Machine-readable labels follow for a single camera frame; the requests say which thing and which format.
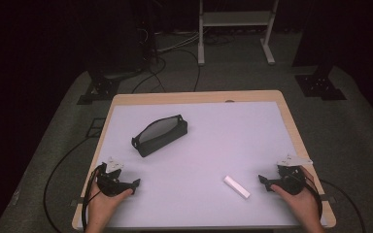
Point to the white metal stand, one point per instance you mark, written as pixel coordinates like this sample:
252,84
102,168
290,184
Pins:
236,19

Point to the black pencil case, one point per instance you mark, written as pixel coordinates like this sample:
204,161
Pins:
158,136

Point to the white table mat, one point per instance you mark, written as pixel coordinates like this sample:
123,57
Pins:
207,142

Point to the black stand base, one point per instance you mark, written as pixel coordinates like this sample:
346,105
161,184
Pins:
319,85
98,87

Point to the person's right hand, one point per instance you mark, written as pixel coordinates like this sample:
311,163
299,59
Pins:
301,205

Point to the white eraser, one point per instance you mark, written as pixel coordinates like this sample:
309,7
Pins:
236,187

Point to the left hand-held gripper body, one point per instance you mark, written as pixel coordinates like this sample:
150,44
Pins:
108,184

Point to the person's left hand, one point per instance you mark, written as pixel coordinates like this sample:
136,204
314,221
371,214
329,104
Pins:
102,207

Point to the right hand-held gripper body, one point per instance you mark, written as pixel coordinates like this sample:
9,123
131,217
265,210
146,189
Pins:
289,181

